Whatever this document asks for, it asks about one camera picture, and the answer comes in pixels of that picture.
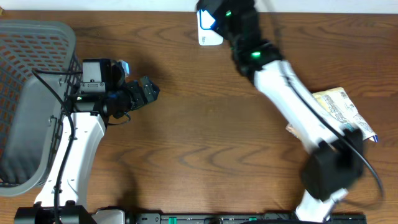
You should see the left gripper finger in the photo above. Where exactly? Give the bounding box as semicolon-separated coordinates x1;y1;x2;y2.
140;76;160;96
143;91;159;105

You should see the orange small snack pack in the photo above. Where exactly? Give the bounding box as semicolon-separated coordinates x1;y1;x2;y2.
285;123;300;139

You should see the large white snack bag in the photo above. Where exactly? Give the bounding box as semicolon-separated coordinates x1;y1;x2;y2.
313;87;379;142

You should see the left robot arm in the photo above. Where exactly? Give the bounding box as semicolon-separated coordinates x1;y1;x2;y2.
14;77;160;223

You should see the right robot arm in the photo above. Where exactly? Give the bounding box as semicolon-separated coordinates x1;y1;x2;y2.
197;0;365;223

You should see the white barcode scanner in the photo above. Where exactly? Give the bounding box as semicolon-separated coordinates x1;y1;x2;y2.
197;10;224;46

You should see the grey plastic shopping basket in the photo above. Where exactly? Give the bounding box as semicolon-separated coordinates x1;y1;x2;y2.
1;19;81;197

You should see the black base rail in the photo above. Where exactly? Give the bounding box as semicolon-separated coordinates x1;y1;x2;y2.
90;205;368;224

